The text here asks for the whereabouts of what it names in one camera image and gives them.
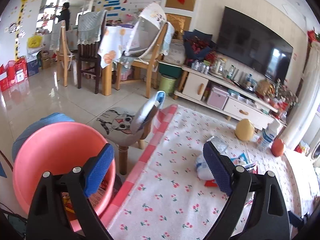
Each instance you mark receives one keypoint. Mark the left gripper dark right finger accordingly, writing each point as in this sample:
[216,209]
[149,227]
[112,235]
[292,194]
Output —
[221,168]

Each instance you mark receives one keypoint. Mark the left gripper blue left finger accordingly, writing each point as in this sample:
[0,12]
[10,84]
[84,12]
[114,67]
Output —
[96,168]

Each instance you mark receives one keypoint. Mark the silver foil packet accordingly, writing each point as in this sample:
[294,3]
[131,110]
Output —
[219,144]

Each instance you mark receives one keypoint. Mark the green trash can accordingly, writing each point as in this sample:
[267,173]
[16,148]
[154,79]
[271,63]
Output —
[167,84]

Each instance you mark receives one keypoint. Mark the red black snack packet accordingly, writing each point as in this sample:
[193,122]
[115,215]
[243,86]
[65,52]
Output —
[210,183]

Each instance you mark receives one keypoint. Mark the white blue squeezed pouch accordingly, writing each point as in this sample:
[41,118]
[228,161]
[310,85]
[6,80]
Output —
[202,169]

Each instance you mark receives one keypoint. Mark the yellow pear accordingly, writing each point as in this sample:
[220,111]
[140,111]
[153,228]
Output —
[244,130]

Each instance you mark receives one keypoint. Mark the pink plastic bucket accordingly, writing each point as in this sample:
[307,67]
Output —
[48,180]

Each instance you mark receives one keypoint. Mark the cat-print stool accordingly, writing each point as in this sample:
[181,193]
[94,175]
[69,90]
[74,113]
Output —
[118,126]

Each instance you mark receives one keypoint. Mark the white yogurt bottle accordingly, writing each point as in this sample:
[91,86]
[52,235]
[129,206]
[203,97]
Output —
[268,135]

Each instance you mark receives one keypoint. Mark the red apple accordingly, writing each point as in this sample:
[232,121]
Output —
[278,147]

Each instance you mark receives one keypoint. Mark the cherry-print tablecloth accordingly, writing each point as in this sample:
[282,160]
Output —
[163,198]

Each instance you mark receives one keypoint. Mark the pink storage box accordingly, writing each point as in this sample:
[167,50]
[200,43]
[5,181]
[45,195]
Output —
[217,97]

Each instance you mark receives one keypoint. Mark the white TV cabinet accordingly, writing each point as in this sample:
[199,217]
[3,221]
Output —
[195,86]

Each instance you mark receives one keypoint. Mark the white washing machine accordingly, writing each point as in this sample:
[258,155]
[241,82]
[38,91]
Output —
[315,152]

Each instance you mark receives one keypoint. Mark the dark flower bouquet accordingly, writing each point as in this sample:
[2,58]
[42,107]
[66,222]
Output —
[197,44]

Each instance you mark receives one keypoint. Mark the dining table orange-print cloth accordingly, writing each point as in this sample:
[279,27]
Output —
[112,46]

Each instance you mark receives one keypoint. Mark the black flat television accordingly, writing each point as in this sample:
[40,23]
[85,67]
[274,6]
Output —
[254,44]

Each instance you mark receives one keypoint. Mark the light wooden chair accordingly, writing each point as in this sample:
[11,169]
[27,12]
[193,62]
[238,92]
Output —
[66,60]

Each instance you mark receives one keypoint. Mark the wooden chair with cloth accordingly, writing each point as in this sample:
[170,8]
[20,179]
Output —
[150,39]

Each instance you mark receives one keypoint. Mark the dark wooden chair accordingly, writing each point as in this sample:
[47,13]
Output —
[91,28]

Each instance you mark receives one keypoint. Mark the person in dark clothes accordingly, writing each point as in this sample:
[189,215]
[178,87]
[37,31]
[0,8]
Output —
[64,15]

